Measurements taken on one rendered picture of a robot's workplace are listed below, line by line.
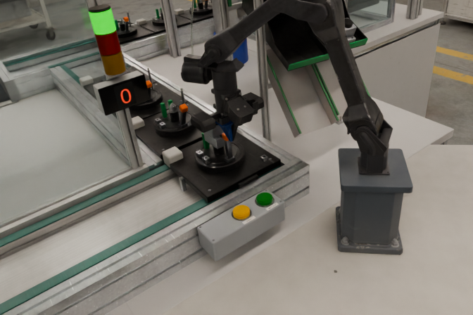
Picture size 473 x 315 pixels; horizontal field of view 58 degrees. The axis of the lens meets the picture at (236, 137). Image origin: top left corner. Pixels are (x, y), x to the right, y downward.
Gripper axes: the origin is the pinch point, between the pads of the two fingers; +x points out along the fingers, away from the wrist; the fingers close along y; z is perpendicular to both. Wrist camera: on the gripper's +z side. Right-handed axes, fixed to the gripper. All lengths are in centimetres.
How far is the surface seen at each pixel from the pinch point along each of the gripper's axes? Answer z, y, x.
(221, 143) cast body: -4.1, -0.7, 5.7
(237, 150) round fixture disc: -4.8, 4.6, 10.7
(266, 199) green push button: 15.3, -1.5, 12.4
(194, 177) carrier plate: -4.5, -9.9, 12.6
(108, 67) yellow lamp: -17.4, -20.9, -18.5
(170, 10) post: -114, 44, 0
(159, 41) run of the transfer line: -125, 40, 16
